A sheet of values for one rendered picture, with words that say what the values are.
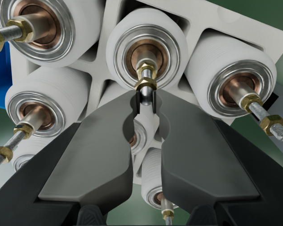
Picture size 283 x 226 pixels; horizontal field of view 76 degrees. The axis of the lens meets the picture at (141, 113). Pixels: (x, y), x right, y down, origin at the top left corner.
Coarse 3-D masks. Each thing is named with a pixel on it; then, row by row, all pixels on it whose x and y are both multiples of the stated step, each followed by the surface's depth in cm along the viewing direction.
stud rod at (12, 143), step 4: (20, 132) 21; (16, 136) 20; (20, 136) 21; (24, 136) 22; (12, 140) 20; (16, 140) 20; (20, 140) 21; (8, 144) 19; (12, 144) 20; (16, 144) 20; (12, 148) 19; (0, 156) 18; (0, 160) 18; (0, 164) 18
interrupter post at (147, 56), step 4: (144, 52) 19; (148, 52) 19; (152, 52) 20; (140, 56) 19; (144, 56) 18; (148, 56) 18; (152, 56) 18; (140, 60) 18; (144, 60) 17; (148, 60) 17; (152, 60) 18; (156, 60) 19; (140, 64) 18; (156, 64) 18; (136, 68) 18; (156, 68) 18; (156, 72) 18
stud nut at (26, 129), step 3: (18, 126) 21; (21, 126) 21; (24, 126) 21; (27, 126) 22; (15, 129) 21; (18, 129) 21; (21, 129) 21; (24, 129) 21; (27, 129) 22; (30, 129) 22; (15, 132) 21; (24, 132) 21; (27, 132) 21; (30, 132) 22; (27, 135) 22; (30, 135) 22; (24, 138) 22; (27, 138) 22
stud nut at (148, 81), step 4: (140, 80) 14; (144, 80) 13; (148, 80) 13; (152, 80) 14; (136, 84) 14; (140, 84) 13; (144, 84) 13; (148, 84) 13; (152, 84) 13; (156, 84) 13; (136, 88) 14; (140, 88) 14; (152, 88) 14; (156, 88) 14
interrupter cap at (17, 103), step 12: (12, 96) 23; (24, 96) 23; (36, 96) 23; (48, 96) 23; (12, 108) 24; (24, 108) 24; (36, 108) 24; (48, 108) 24; (60, 108) 24; (12, 120) 25; (48, 120) 25; (60, 120) 25; (36, 132) 26; (48, 132) 26; (60, 132) 26
